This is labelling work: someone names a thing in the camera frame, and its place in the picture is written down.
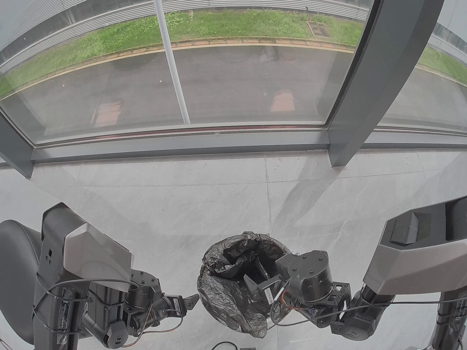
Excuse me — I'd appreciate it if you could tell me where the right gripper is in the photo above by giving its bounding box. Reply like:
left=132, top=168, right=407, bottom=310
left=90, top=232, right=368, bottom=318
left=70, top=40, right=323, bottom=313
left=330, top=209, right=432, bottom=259
left=255, top=273, right=290, bottom=308

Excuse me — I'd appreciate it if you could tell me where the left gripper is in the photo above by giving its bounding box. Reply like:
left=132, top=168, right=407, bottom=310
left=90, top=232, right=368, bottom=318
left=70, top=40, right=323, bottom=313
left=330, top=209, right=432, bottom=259
left=155, top=293, right=200, bottom=322

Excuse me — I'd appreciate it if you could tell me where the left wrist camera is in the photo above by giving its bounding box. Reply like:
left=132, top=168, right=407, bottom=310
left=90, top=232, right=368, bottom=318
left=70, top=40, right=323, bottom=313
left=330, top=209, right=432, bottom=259
left=104, top=321, right=129, bottom=348

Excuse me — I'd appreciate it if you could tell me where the black plastic bag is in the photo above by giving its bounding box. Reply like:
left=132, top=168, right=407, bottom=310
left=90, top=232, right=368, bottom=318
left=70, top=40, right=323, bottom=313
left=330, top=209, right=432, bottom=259
left=197, top=231, right=294, bottom=339

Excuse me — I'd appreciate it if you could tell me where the window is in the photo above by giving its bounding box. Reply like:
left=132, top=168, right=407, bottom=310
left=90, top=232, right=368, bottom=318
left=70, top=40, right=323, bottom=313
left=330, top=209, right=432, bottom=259
left=0, top=0, right=467, bottom=179

